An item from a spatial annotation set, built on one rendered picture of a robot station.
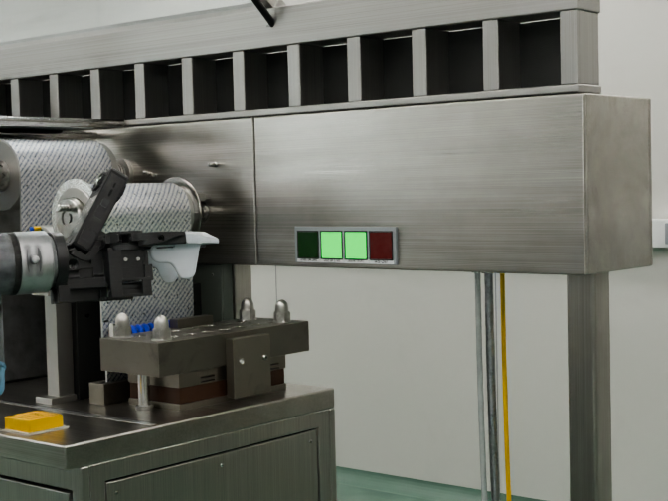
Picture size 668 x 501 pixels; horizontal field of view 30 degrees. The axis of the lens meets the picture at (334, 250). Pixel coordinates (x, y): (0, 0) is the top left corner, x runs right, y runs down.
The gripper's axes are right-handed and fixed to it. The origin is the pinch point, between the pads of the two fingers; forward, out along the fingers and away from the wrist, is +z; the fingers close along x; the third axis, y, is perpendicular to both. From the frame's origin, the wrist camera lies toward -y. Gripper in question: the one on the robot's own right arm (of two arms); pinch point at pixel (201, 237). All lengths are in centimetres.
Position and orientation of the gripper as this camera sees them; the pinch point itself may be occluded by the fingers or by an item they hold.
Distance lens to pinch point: 160.8
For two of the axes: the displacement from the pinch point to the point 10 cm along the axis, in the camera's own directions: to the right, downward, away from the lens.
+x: 4.8, -1.0, -8.7
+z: 8.7, -0.5, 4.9
